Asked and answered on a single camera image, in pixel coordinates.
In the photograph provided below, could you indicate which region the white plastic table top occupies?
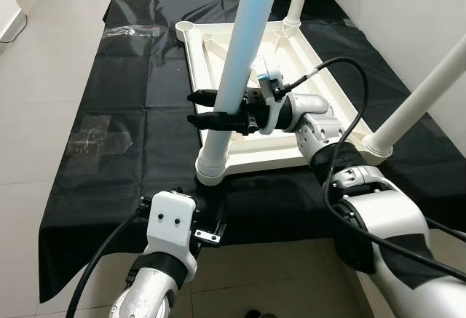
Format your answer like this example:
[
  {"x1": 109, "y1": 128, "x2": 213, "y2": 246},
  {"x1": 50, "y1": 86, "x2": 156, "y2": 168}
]
[{"x1": 175, "y1": 18, "x2": 398, "y2": 186}]

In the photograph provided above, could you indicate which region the black tablecloth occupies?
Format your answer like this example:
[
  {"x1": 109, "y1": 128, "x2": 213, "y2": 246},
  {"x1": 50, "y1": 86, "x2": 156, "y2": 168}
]
[{"x1": 36, "y1": 0, "x2": 466, "y2": 304}]

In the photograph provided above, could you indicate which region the crumpled clear tape patch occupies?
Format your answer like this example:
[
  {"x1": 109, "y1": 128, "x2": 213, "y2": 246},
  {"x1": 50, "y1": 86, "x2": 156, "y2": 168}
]
[{"x1": 73, "y1": 114, "x2": 135, "y2": 159}]

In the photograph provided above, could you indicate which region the black robot foot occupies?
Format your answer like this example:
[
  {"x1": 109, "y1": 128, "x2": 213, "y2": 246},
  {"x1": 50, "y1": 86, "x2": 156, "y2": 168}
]
[{"x1": 244, "y1": 309, "x2": 281, "y2": 318}]

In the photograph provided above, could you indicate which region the clear tape strip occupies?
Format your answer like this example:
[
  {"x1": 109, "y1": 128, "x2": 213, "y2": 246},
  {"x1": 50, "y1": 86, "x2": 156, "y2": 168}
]
[{"x1": 106, "y1": 25, "x2": 165, "y2": 39}]

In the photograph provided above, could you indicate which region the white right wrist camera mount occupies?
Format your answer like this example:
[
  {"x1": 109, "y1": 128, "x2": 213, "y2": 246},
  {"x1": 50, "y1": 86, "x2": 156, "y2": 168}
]
[{"x1": 251, "y1": 56, "x2": 290, "y2": 133}]

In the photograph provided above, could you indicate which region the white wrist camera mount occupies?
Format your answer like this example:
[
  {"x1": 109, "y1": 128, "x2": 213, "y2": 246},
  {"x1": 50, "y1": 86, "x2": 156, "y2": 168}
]
[
  {"x1": 251, "y1": 56, "x2": 290, "y2": 133},
  {"x1": 144, "y1": 191, "x2": 197, "y2": 261}
]

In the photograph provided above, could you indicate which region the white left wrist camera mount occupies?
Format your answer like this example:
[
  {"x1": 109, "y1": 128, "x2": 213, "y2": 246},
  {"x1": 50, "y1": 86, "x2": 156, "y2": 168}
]
[{"x1": 144, "y1": 191, "x2": 197, "y2": 261}]

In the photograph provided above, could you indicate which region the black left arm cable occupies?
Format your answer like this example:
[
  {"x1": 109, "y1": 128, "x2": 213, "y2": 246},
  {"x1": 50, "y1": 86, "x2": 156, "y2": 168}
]
[{"x1": 66, "y1": 209, "x2": 146, "y2": 318}]

